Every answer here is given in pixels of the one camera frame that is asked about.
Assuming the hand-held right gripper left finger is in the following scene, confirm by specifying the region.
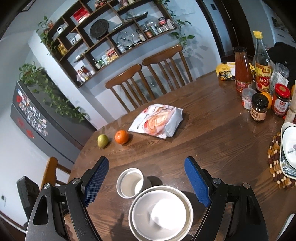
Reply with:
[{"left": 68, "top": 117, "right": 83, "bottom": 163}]
[{"left": 25, "top": 156, "right": 110, "bottom": 241}]

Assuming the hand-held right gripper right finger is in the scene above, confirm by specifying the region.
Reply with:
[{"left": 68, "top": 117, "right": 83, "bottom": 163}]
[{"left": 184, "top": 156, "right": 270, "bottom": 241}]

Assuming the white cylindrical bowl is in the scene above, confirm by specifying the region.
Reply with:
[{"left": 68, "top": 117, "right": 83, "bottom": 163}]
[{"left": 116, "top": 168, "right": 152, "bottom": 199}]

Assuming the white thin-rimmed round bowl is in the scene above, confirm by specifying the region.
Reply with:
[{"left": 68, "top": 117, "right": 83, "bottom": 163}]
[{"left": 133, "top": 189, "right": 188, "bottom": 236}]

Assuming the large ribbed white bowl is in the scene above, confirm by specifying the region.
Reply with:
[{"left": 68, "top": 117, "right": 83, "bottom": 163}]
[{"left": 128, "top": 185, "right": 194, "bottom": 241}]

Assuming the white floral print bowl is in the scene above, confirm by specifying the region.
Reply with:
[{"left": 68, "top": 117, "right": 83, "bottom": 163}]
[{"left": 280, "top": 122, "right": 296, "bottom": 169}]

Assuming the wooden chair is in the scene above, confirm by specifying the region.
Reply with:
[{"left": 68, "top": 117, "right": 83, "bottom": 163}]
[
  {"left": 142, "top": 45, "right": 193, "bottom": 95},
  {"left": 105, "top": 64, "right": 156, "bottom": 113},
  {"left": 40, "top": 157, "right": 72, "bottom": 193}
]

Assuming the green pear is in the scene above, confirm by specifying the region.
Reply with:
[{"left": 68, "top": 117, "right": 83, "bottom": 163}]
[{"left": 97, "top": 134, "right": 109, "bottom": 149}]

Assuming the orange tangerine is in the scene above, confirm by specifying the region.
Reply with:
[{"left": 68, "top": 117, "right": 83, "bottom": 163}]
[{"left": 115, "top": 130, "right": 129, "bottom": 145}]

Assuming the white snack bag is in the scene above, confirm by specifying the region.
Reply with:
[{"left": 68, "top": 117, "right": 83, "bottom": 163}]
[{"left": 128, "top": 104, "right": 184, "bottom": 139}]

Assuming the grey refrigerator with magnets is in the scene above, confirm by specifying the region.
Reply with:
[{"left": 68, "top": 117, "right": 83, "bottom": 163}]
[{"left": 10, "top": 80, "right": 97, "bottom": 164}]

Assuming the wooden beaded trivet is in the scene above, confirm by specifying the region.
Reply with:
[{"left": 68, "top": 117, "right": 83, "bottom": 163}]
[{"left": 267, "top": 134, "right": 296, "bottom": 190}]

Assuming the dark jar with brown label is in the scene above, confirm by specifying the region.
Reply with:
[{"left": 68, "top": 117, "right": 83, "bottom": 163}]
[{"left": 250, "top": 93, "right": 269, "bottom": 122}]

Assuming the trailing green plant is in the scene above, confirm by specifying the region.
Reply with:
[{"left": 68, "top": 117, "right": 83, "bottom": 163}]
[
  {"left": 155, "top": 0, "right": 196, "bottom": 54},
  {"left": 18, "top": 62, "right": 87, "bottom": 123}
]

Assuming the small clear red-labelled jar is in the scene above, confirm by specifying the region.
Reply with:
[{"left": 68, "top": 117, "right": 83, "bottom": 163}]
[{"left": 242, "top": 88, "right": 258, "bottom": 110}]

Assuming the orange fruit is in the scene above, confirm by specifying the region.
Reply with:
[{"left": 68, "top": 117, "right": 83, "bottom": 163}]
[{"left": 260, "top": 91, "right": 273, "bottom": 109}]

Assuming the yellow snack packet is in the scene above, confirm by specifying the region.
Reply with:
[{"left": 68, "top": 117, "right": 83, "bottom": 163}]
[{"left": 216, "top": 62, "right": 236, "bottom": 81}]

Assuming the red-lidded chili jar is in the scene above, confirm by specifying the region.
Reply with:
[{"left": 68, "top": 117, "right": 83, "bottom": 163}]
[{"left": 271, "top": 83, "right": 291, "bottom": 116}]

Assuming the red sauce bottle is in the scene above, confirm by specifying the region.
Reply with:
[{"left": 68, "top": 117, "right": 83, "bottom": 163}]
[{"left": 233, "top": 46, "right": 253, "bottom": 96}]

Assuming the yellow-capped vinegar bottle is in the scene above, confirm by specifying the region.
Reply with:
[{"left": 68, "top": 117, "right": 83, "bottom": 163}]
[{"left": 252, "top": 31, "right": 272, "bottom": 93}]

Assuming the dark round decorative plate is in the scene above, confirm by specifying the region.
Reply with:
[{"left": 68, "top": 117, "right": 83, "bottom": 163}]
[{"left": 90, "top": 20, "right": 109, "bottom": 39}]

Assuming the black bag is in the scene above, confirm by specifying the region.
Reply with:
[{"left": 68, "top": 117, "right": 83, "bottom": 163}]
[{"left": 268, "top": 42, "right": 296, "bottom": 70}]

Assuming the dark wooden door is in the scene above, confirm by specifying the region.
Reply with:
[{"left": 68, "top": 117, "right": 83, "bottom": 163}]
[{"left": 196, "top": 0, "right": 255, "bottom": 58}]

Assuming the red box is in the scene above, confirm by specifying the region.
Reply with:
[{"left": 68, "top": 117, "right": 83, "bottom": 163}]
[{"left": 72, "top": 7, "right": 89, "bottom": 23}]

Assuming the wooden wall shelf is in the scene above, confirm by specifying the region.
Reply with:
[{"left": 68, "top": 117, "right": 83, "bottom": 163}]
[{"left": 43, "top": 0, "right": 177, "bottom": 88}]

